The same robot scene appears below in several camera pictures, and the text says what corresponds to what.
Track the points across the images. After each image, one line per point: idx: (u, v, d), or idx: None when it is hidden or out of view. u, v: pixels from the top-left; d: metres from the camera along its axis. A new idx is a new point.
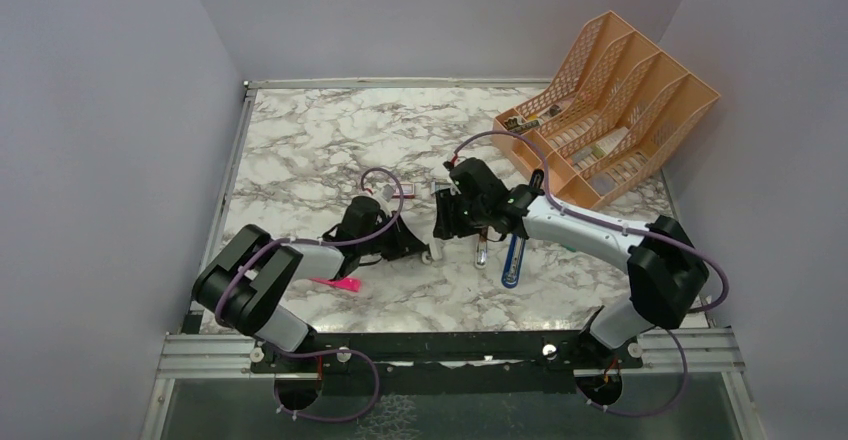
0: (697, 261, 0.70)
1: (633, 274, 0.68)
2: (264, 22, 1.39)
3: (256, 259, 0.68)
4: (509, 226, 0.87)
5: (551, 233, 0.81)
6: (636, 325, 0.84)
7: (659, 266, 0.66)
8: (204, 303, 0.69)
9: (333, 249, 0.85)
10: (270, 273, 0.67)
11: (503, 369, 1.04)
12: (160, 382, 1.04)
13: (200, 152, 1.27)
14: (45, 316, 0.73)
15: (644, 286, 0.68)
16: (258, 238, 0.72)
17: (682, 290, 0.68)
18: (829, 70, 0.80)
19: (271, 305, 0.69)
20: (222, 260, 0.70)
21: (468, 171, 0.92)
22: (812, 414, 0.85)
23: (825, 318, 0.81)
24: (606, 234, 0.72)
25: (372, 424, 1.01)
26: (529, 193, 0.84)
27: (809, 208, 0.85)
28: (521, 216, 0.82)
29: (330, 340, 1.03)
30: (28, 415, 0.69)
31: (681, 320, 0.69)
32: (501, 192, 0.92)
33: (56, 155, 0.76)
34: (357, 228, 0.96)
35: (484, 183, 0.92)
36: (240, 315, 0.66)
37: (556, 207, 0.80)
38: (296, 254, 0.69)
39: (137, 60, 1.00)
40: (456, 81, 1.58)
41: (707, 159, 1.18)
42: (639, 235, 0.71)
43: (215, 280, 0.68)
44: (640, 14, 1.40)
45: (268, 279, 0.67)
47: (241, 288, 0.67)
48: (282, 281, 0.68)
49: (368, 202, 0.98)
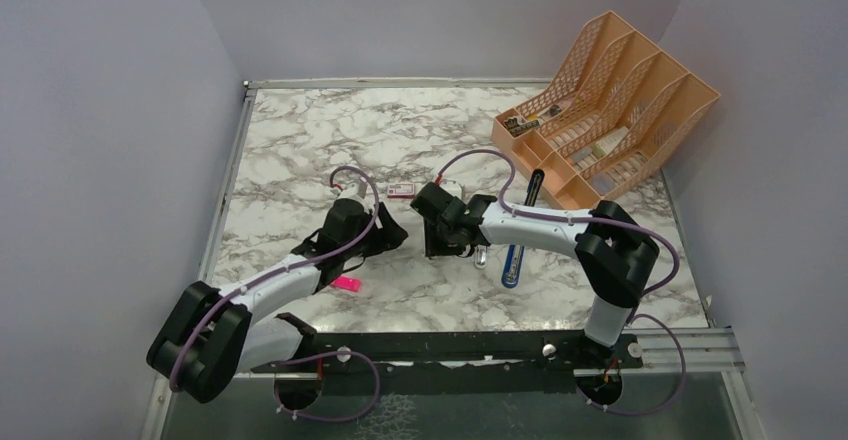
0: (644, 238, 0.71)
1: (585, 262, 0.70)
2: (264, 22, 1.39)
3: (204, 323, 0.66)
4: (470, 236, 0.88)
5: (508, 235, 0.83)
6: (622, 319, 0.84)
7: (606, 249, 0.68)
8: (161, 369, 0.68)
9: (307, 267, 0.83)
10: (217, 341, 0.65)
11: (503, 369, 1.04)
12: (160, 382, 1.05)
13: (199, 152, 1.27)
14: (46, 317, 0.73)
15: (598, 272, 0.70)
16: (207, 297, 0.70)
17: (635, 269, 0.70)
18: (829, 70, 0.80)
19: (227, 367, 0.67)
20: (175, 323, 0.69)
21: (424, 195, 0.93)
22: (812, 415, 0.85)
23: (825, 319, 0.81)
24: (555, 227, 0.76)
25: (372, 424, 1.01)
26: (483, 201, 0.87)
27: (809, 210, 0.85)
28: (478, 224, 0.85)
29: (330, 339, 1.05)
30: (29, 415, 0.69)
31: (640, 299, 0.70)
32: (461, 205, 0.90)
33: (57, 154, 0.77)
34: (340, 233, 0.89)
35: (442, 204, 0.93)
36: (195, 384, 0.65)
37: (508, 209, 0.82)
38: (244, 315, 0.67)
39: (136, 61, 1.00)
40: (456, 81, 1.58)
41: (708, 158, 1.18)
42: (583, 224, 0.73)
43: (172, 346, 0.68)
44: (641, 13, 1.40)
45: (217, 345, 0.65)
47: (196, 354, 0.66)
48: (234, 343, 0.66)
49: (350, 204, 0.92)
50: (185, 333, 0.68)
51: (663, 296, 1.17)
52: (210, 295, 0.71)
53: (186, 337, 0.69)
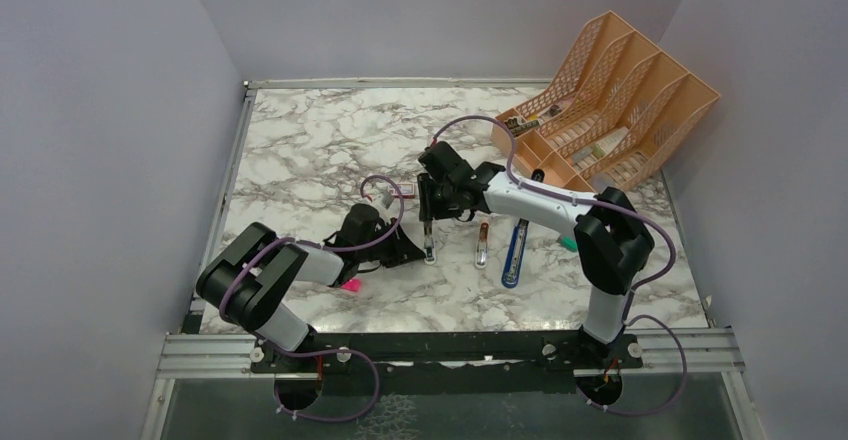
0: (641, 229, 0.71)
1: (580, 243, 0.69)
2: (263, 24, 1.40)
3: (260, 256, 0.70)
4: (472, 202, 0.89)
5: (511, 208, 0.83)
6: (613, 312, 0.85)
7: (604, 234, 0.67)
8: (207, 299, 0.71)
9: (333, 255, 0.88)
10: (276, 268, 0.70)
11: (503, 369, 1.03)
12: (160, 382, 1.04)
13: (199, 153, 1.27)
14: (44, 317, 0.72)
15: (591, 255, 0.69)
16: (264, 236, 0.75)
17: (627, 258, 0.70)
18: (829, 70, 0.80)
19: (274, 302, 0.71)
20: (228, 257, 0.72)
21: (433, 153, 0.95)
22: (813, 415, 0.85)
23: (827, 317, 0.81)
24: (558, 205, 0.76)
25: (372, 424, 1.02)
26: (491, 170, 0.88)
27: (810, 209, 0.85)
28: (482, 191, 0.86)
29: (330, 339, 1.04)
30: (27, 415, 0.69)
31: (626, 288, 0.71)
32: (468, 170, 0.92)
33: (55, 154, 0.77)
34: (356, 235, 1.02)
35: (448, 163, 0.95)
36: (244, 309, 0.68)
37: (514, 181, 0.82)
38: (304, 252, 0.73)
39: (136, 61, 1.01)
40: (456, 81, 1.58)
41: (707, 158, 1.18)
42: (587, 206, 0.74)
43: (219, 275, 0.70)
44: (640, 14, 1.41)
45: (272, 277, 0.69)
47: (245, 284, 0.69)
48: (286, 278, 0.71)
49: (366, 209, 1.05)
50: (237, 266, 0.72)
51: (663, 296, 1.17)
52: (266, 237, 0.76)
53: (236, 270, 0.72)
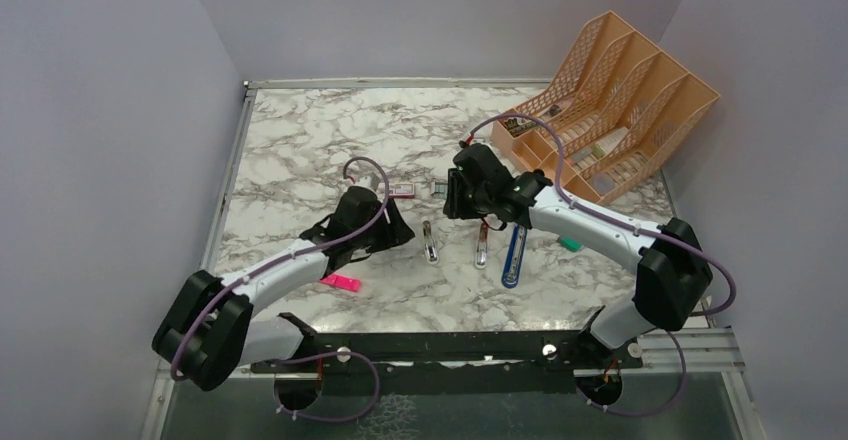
0: (703, 266, 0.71)
1: (642, 276, 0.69)
2: (263, 23, 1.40)
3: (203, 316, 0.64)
4: (513, 214, 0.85)
5: (557, 225, 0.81)
6: (643, 328, 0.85)
7: (667, 268, 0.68)
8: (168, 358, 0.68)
9: (313, 255, 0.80)
10: (219, 329, 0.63)
11: (503, 369, 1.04)
12: (160, 382, 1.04)
13: (199, 153, 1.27)
14: (44, 316, 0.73)
15: (652, 288, 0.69)
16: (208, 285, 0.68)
17: (686, 294, 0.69)
18: (829, 70, 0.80)
19: (230, 358, 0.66)
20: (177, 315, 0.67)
21: (473, 156, 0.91)
22: (813, 415, 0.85)
23: (826, 317, 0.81)
24: (617, 233, 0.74)
25: (372, 424, 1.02)
26: (536, 181, 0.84)
27: (809, 208, 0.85)
28: (528, 205, 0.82)
29: (330, 340, 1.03)
30: (27, 415, 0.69)
31: (681, 323, 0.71)
32: (507, 179, 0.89)
33: (54, 154, 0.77)
34: (351, 218, 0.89)
35: (489, 169, 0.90)
36: (198, 374, 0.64)
37: (566, 200, 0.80)
38: (247, 306, 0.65)
39: (136, 60, 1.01)
40: (456, 81, 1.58)
41: (708, 158, 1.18)
42: (650, 236, 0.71)
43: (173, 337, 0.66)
44: (640, 15, 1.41)
45: (216, 339, 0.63)
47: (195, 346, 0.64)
48: (233, 336, 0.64)
49: (362, 191, 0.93)
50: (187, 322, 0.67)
51: None
52: (213, 283, 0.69)
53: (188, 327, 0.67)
